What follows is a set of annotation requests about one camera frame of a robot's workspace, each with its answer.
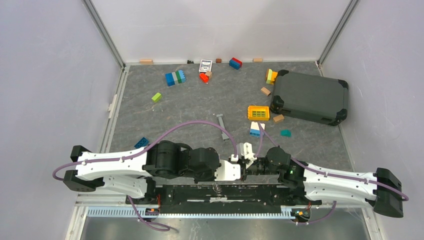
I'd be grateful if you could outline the white and blue brick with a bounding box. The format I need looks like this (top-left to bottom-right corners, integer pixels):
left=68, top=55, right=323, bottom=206
left=249, top=121, right=265, bottom=138

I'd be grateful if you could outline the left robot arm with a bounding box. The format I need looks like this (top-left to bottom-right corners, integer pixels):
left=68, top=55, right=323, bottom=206
left=62, top=140, right=257, bottom=204

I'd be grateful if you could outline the yellow window brick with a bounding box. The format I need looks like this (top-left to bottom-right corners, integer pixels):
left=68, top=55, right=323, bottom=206
left=247, top=105, right=270, bottom=121

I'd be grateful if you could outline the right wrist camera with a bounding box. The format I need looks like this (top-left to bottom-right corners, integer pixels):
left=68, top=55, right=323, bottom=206
left=239, top=142, right=257, bottom=161

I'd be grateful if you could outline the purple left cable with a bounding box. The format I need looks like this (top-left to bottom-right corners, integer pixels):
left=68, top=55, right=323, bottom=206
left=52, top=119, right=239, bottom=232

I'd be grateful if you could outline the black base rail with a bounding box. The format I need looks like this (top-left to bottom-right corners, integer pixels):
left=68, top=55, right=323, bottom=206
left=125, top=183, right=322, bottom=215

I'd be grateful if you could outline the playing card box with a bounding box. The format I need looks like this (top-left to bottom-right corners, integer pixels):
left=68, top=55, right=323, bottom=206
left=198, top=59, right=213, bottom=73

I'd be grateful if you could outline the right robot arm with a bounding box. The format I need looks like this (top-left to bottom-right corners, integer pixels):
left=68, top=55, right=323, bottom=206
left=240, top=146, right=407, bottom=218

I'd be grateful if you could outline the orange green brown brick stack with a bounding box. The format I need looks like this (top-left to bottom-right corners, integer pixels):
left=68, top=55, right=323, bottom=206
left=265, top=68, right=278, bottom=85

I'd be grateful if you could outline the red orange brick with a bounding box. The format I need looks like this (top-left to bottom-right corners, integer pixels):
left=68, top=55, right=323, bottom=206
left=199, top=73, right=209, bottom=84

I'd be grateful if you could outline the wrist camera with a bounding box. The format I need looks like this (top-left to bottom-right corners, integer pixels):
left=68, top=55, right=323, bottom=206
left=239, top=142, right=257, bottom=161
left=214, top=154, right=242, bottom=182

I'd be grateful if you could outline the tan wooden block at wall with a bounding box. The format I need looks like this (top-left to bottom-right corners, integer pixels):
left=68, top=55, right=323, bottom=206
left=139, top=59, right=154, bottom=65

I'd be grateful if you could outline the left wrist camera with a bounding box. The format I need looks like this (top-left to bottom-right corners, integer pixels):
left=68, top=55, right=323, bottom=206
left=214, top=154, right=242, bottom=182

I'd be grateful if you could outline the dark grey hard case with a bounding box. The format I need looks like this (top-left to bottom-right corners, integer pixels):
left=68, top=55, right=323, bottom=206
left=269, top=69, right=349, bottom=126

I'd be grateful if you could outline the red and blue brick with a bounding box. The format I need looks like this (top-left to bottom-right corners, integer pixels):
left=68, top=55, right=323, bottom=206
left=228, top=57, right=243, bottom=70

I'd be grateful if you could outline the tan wooden block near case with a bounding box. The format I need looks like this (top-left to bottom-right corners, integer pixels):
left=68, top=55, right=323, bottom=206
left=260, top=87, right=272, bottom=96

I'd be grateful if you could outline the lime green block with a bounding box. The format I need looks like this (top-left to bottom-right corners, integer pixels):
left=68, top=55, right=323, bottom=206
left=151, top=92, right=162, bottom=103

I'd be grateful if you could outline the teal small block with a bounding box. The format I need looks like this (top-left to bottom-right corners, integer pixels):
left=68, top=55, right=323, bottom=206
left=280, top=129, right=292, bottom=138

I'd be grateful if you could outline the blue grey green brick stack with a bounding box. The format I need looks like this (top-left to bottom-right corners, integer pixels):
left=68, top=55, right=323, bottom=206
left=165, top=70, right=186, bottom=87

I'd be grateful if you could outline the dark blue flat brick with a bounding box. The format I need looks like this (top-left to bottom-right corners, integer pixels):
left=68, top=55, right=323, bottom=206
left=134, top=137, right=149, bottom=149

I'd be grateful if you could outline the grey toy axle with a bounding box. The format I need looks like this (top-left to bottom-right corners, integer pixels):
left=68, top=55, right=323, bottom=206
left=216, top=114, right=230, bottom=142

